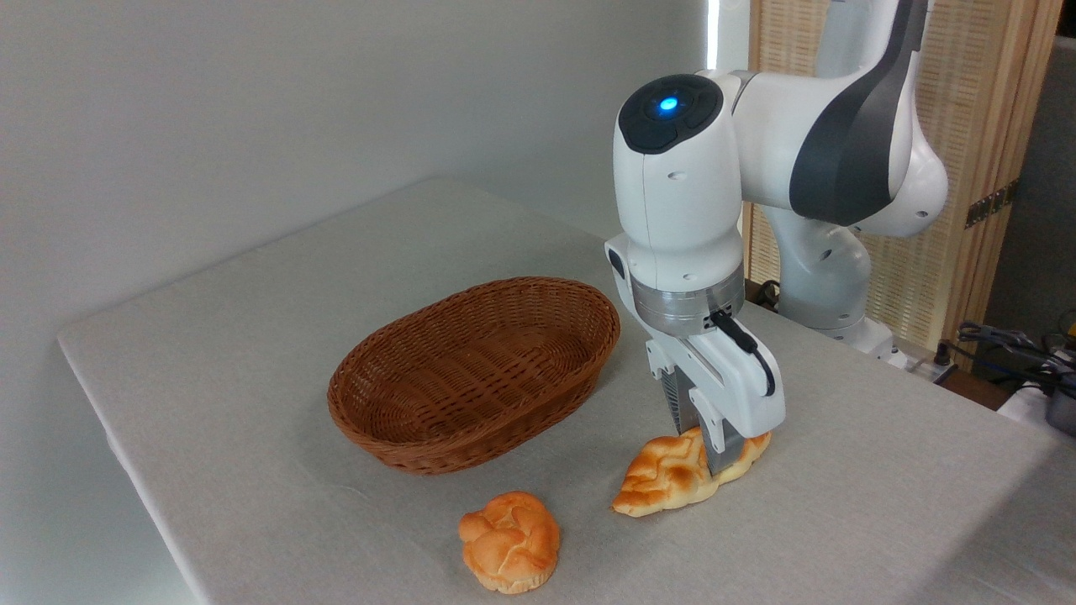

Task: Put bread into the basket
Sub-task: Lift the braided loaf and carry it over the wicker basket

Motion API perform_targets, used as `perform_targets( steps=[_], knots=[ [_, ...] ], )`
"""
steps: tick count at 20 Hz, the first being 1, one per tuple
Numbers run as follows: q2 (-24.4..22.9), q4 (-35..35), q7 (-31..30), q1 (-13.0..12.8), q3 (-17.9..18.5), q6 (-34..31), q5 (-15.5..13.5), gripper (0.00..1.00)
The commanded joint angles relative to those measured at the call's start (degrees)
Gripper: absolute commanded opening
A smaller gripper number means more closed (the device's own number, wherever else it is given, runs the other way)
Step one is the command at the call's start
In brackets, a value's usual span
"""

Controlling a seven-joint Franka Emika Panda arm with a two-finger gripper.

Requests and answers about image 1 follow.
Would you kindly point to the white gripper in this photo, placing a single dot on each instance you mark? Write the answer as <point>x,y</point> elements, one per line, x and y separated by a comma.
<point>740,382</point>

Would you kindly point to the long braided bread loaf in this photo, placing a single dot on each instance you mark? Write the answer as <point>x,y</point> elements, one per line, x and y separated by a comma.
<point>664,475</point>

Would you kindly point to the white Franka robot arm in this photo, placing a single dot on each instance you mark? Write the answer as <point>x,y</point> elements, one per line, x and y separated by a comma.
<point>681,210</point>

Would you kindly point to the round knotted bread roll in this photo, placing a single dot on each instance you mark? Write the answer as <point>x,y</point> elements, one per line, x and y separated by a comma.
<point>510,542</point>

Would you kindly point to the brown oval wicker basket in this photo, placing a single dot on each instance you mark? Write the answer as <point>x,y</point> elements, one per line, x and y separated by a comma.
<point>471,395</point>

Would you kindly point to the grey tablecloth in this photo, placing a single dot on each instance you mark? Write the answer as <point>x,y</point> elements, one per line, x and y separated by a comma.
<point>841,470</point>

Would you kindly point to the white power strip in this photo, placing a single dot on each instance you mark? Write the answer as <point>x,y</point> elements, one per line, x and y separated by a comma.
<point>925,365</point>

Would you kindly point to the grey device housing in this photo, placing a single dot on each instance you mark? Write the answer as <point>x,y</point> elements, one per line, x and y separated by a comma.
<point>1063,413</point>

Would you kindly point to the dark metal screen hinge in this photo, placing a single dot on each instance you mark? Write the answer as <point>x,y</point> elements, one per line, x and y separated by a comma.
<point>992,204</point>

